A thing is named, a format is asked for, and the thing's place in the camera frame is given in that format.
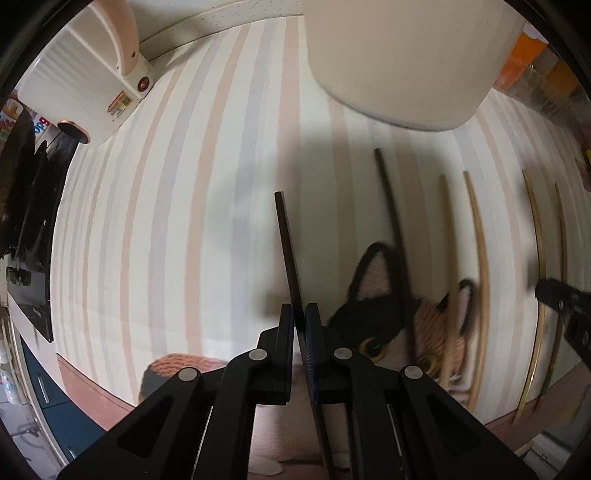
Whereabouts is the black chopstick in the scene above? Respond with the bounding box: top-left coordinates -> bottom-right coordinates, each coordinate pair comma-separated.
273,191 -> 339,479

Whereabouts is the cat shaped knitted coaster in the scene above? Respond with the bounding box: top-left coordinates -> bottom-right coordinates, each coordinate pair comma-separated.
139,242 -> 478,478

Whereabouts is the thin dark bamboo chopstick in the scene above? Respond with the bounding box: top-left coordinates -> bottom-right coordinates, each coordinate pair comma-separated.
535,182 -> 568,409

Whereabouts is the light wooden chopstick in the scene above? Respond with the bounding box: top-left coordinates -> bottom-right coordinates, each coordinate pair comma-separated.
439,175 -> 460,390
463,171 -> 490,413

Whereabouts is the striped table mat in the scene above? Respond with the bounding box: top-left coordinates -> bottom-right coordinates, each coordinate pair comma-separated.
51,17 -> 590,422

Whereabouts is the dark brown chopstick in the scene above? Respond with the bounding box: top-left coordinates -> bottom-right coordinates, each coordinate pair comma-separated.
374,148 -> 417,363

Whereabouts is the blue cabinet front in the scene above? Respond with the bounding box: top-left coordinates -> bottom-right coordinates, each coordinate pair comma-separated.
21,341 -> 106,463

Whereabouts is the black induction cooktop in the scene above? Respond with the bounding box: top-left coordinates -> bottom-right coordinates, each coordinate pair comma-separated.
6,133 -> 79,342

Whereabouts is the orange labelled sauce bottle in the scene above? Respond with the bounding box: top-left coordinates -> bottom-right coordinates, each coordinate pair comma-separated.
494,23 -> 549,91

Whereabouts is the cream utensil holder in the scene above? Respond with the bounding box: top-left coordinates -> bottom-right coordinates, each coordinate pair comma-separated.
304,0 -> 526,131

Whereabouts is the black frying pan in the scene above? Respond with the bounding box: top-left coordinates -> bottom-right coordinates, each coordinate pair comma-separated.
1,111 -> 60,260

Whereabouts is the pink white electric kettle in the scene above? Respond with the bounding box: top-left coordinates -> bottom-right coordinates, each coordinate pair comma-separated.
16,1 -> 154,145

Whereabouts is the colourful wall sticker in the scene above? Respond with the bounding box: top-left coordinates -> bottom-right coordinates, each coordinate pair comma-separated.
0,98 -> 52,144

